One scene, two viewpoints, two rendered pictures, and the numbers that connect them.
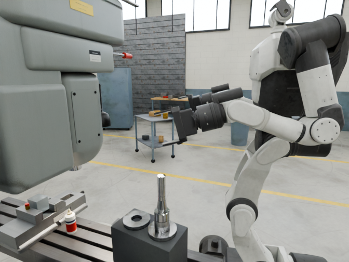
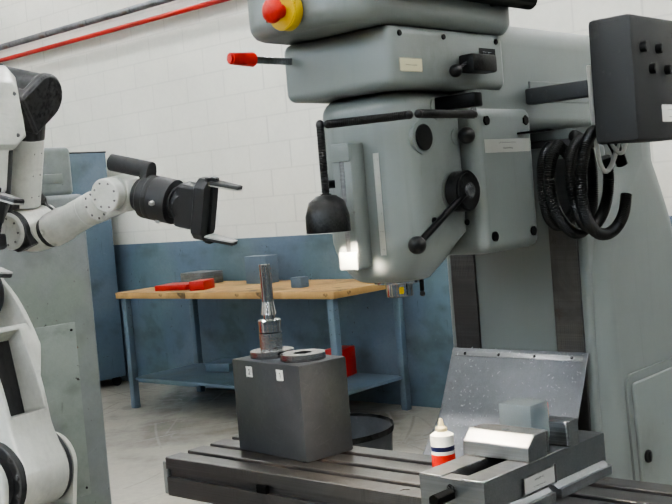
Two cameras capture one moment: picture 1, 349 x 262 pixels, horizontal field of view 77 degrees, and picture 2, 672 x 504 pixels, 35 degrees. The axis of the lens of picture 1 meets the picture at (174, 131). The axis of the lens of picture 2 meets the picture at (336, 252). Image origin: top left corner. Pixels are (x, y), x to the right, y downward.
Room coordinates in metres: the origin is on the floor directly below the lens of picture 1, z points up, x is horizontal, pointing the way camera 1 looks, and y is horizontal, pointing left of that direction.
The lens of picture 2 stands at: (2.56, 0.92, 1.46)
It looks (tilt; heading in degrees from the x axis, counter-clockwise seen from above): 3 degrees down; 200
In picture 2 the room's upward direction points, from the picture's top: 5 degrees counter-clockwise
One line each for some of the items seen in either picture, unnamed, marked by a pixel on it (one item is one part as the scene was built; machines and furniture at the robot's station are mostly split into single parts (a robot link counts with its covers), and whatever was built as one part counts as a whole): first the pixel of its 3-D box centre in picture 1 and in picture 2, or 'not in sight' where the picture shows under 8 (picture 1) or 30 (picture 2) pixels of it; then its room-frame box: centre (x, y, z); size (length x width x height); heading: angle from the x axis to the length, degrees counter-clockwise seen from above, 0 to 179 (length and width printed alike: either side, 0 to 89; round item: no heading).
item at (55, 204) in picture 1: (50, 201); (505, 442); (0.91, 0.57, 1.05); 0.12 x 0.06 x 0.04; 66
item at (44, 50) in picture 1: (50, 55); (397, 68); (0.73, 0.39, 1.68); 0.34 x 0.24 x 0.10; 159
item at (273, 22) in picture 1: (279, 19); not in sight; (0.94, -0.41, 1.84); 0.10 x 0.07 x 0.09; 171
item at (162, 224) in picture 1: (162, 220); (270, 336); (0.59, 0.04, 1.19); 0.05 x 0.05 x 0.05
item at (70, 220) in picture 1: (70, 220); (442, 449); (0.82, 0.45, 1.02); 0.04 x 0.04 x 0.11
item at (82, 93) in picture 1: (68, 119); (393, 188); (0.77, 0.38, 1.47); 0.21 x 0.19 x 0.32; 69
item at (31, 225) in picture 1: (46, 211); (516, 459); (0.88, 0.58, 1.02); 0.35 x 0.15 x 0.11; 156
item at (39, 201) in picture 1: (38, 204); (524, 419); (0.86, 0.59, 1.08); 0.06 x 0.05 x 0.06; 66
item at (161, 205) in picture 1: (161, 193); (266, 291); (0.59, 0.04, 1.28); 0.03 x 0.03 x 0.11
